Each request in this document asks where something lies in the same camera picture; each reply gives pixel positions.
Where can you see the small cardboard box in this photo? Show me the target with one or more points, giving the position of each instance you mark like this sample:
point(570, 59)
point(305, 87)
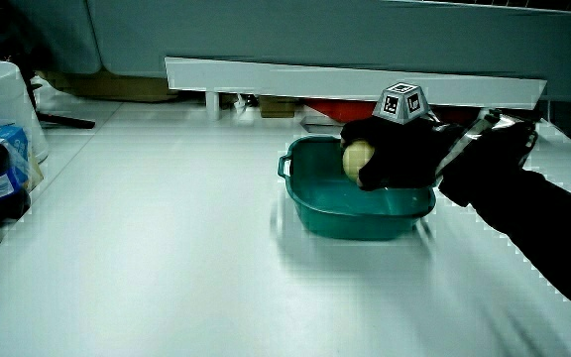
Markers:
point(278, 106)

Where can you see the black stand leg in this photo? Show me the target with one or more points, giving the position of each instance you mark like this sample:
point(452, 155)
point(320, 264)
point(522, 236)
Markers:
point(65, 120)

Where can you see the person's right hand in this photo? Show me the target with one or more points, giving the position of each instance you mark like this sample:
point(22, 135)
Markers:
point(404, 154)

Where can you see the large white cabinet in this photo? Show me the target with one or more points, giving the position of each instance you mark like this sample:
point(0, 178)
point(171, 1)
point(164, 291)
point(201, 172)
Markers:
point(315, 35)

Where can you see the red container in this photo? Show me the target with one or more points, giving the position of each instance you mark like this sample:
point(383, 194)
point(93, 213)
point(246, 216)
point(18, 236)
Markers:
point(340, 109)

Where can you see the long white board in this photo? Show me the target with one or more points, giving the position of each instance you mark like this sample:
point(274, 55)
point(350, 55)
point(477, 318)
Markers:
point(290, 79)

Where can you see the person's right forearm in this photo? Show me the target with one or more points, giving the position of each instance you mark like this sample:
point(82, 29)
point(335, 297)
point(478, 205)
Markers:
point(523, 198)

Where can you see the flat brown cardboard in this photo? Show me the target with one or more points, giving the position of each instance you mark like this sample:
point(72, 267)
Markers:
point(112, 86)

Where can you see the green plastic basin plate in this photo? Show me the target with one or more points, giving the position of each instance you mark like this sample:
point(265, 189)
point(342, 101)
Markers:
point(345, 218)

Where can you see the yellow-green pear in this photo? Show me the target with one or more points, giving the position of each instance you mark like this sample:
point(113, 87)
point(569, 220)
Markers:
point(355, 159)

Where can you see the blue carton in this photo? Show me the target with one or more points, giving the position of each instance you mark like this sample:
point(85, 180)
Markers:
point(15, 140)

